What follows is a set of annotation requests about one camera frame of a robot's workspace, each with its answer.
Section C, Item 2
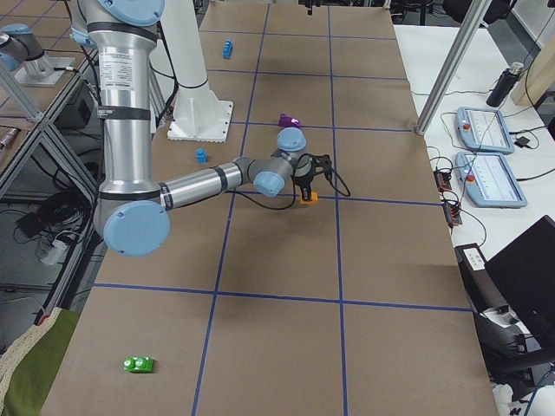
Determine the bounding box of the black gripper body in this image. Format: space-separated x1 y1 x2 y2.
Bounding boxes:
293 160 316 187

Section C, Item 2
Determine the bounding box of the orange trapezoid block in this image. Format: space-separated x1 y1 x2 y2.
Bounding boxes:
299 192 319 205

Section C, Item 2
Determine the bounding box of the purple trapezoid block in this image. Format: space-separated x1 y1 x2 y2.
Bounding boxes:
278 113 302 129

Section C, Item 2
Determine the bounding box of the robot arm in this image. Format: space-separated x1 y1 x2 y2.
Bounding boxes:
71 1 316 257

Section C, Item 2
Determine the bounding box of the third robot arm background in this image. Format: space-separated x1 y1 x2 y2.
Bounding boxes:
1 23 75 87

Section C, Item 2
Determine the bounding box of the small blue block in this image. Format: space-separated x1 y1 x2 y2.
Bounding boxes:
195 148 208 164

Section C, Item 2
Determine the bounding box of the orange black connector box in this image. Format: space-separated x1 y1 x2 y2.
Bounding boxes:
434 169 452 192

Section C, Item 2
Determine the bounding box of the long blue studded brick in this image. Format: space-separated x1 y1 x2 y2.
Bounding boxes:
222 39 233 60

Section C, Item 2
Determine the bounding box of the upper teach pendant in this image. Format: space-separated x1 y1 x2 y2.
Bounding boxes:
456 107 514 154

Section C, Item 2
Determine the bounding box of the teach pendant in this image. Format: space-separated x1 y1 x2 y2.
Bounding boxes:
456 107 514 154
455 152 528 209

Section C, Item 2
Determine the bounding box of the lower teach pendant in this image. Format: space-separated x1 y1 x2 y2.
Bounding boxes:
455 152 528 209

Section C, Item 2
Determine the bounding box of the black water bottle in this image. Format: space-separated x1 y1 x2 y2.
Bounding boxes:
486 62 524 107

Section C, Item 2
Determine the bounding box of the black laptop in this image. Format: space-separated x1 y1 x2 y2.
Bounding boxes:
486 215 554 348

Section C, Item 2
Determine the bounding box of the green block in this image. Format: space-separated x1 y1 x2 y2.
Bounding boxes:
122 356 154 374

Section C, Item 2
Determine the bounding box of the black office chair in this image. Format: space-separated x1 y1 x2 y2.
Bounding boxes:
454 244 554 400

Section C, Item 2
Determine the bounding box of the green cloth with lace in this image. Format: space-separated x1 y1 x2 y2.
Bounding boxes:
1 308 79 415

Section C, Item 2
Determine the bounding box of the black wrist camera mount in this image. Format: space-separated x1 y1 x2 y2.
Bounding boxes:
310 154 333 183

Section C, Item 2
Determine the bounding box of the black camera cable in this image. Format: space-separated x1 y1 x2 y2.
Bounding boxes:
229 153 352 211

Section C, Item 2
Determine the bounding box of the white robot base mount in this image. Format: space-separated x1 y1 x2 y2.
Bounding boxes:
161 0 233 142

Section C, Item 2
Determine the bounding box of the aluminium frame post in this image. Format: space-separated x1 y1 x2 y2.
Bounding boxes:
415 0 492 136

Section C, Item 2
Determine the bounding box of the aluminium table frame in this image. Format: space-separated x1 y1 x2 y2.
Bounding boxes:
1 47 106 344

